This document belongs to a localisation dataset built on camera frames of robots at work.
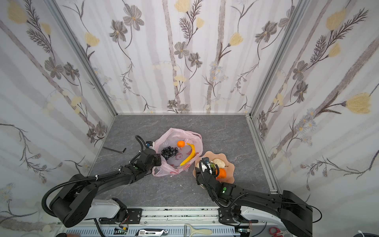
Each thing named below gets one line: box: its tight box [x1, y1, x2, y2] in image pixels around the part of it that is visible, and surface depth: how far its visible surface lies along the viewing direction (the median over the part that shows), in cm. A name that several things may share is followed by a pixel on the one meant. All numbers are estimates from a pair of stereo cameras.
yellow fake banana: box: [179, 143, 196, 167], surface depth 96 cm
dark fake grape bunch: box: [160, 146, 179, 160], surface depth 95 cm
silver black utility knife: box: [135, 228, 169, 237], surface depth 70 cm
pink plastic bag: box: [151, 127, 204, 177], surface depth 95 cm
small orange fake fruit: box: [176, 140, 186, 148], surface depth 101 cm
